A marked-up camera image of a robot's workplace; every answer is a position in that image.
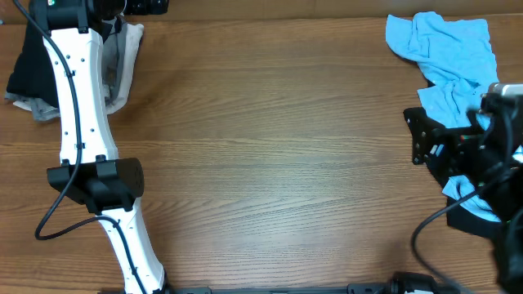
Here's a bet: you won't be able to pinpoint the folded white garment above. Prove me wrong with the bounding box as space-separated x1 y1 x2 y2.
5 22 144 122

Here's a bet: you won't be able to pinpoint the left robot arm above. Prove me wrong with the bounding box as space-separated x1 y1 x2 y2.
23 0 171 293

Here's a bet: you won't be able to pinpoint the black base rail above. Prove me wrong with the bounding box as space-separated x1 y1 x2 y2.
97 281 393 294

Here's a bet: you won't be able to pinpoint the light blue t-shirt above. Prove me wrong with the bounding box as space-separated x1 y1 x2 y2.
385 11 523 224

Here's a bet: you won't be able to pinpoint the black t-shirt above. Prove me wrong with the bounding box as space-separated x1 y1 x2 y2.
6 18 115 109

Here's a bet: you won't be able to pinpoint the folded grey shorts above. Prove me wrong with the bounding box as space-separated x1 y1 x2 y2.
4 16 128 123

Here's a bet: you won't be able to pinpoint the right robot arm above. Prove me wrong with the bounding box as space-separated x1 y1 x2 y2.
404 108 522 293

